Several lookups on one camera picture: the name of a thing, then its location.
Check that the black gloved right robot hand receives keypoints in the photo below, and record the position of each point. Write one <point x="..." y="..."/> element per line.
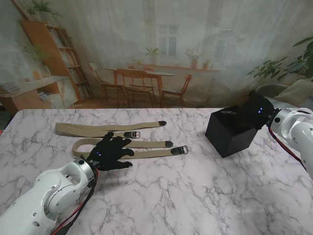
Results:
<point x="256" y="112"/>

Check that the beige woven belt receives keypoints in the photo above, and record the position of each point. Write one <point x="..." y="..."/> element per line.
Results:
<point x="151" y="144"/>
<point x="80" y="128"/>

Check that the black storage box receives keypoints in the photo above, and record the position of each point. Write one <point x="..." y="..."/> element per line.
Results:
<point x="227" y="142"/>

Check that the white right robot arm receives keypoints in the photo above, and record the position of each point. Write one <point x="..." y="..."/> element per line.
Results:
<point x="296" y="129"/>

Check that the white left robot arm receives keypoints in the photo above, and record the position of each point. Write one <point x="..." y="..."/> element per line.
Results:
<point x="49" y="198"/>

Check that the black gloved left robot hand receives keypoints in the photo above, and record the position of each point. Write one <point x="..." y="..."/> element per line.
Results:
<point x="107" y="156"/>

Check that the printed room scene backdrop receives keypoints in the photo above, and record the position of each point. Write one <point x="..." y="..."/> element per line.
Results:
<point x="156" y="36"/>

